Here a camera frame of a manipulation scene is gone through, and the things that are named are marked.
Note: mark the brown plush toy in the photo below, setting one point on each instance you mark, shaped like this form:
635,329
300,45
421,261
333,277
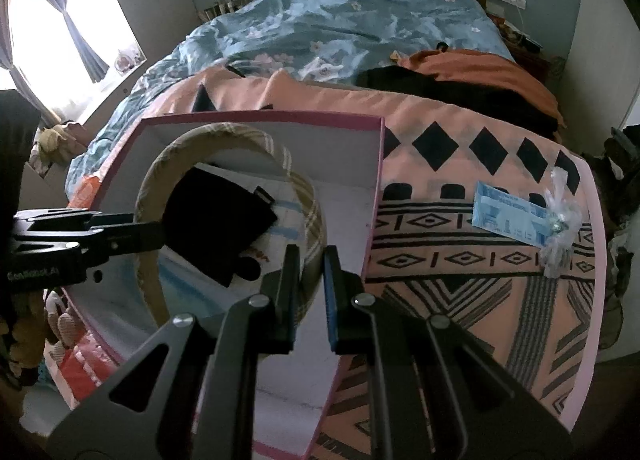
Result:
65,325

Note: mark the yellow plush toy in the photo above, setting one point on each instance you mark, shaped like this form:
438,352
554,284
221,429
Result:
55,140

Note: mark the woven plaid hoop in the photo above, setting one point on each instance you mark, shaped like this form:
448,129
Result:
225,132

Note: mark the red printed packet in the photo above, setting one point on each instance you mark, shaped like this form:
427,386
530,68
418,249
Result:
85,370

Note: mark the dark clothes pile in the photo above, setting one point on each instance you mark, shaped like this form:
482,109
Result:
620,180

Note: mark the black cloth pouch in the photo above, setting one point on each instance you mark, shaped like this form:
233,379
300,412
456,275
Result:
215,215

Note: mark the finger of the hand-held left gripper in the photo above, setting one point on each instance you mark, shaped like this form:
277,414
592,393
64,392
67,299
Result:
135,237
75,220

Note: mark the window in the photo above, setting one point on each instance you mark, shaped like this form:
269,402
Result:
45,50

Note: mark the person's left hand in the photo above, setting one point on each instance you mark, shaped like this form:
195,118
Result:
27,325

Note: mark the black garment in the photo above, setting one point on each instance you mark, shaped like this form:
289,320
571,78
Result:
400,80

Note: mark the small windowsill ornament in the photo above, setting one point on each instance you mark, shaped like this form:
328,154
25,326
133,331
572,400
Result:
126,60

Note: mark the cluttered nightstand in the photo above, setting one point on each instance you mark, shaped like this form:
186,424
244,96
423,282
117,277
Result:
517,32

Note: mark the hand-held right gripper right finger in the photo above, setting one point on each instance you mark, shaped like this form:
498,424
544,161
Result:
330,300

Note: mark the pink cardboard box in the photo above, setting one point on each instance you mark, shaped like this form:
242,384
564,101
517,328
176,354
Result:
350,180

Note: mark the row of cosmetic bottles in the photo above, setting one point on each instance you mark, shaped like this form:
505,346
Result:
227,2

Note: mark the striped white zip pouch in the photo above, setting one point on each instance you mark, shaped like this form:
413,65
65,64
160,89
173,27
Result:
290,220

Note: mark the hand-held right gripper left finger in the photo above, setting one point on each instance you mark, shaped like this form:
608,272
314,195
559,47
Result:
287,305

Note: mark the peach patterned blanket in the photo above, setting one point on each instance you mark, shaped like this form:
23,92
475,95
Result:
450,260

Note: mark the blue floral duvet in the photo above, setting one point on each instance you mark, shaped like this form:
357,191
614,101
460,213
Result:
350,15

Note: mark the blue face mask packet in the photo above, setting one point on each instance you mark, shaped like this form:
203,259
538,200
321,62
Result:
505,212

